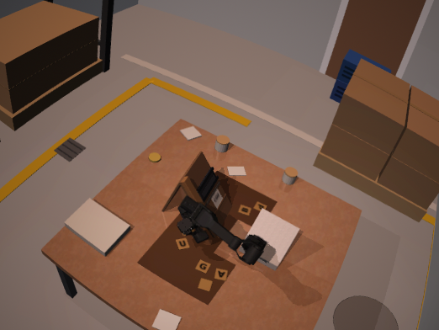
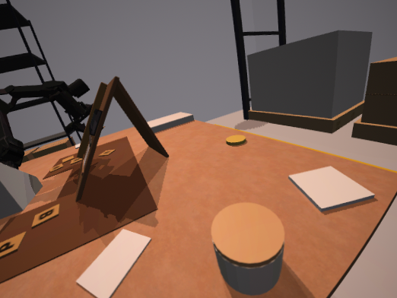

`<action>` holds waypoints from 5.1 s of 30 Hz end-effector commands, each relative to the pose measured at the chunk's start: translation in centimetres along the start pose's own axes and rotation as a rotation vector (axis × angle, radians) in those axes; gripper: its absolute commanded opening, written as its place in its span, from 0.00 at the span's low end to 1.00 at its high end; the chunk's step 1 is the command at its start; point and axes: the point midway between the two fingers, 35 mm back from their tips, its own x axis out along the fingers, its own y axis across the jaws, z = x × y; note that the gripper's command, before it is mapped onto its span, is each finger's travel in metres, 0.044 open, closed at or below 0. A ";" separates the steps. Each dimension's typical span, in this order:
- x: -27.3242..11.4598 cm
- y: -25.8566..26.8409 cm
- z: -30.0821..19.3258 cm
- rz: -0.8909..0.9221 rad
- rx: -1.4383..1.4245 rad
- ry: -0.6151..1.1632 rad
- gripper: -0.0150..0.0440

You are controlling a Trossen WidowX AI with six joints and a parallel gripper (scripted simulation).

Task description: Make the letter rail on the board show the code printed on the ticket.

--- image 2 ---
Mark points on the dark grey cylindrical container with orange lid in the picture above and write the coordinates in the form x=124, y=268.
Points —
x=248, y=241

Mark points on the yellow flat round disc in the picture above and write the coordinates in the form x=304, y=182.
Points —
x=236, y=140

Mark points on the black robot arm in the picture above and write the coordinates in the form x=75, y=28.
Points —
x=12, y=150

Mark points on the white flat rectangular card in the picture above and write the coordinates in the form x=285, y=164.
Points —
x=107, y=272

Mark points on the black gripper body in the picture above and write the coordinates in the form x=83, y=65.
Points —
x=77, y=112

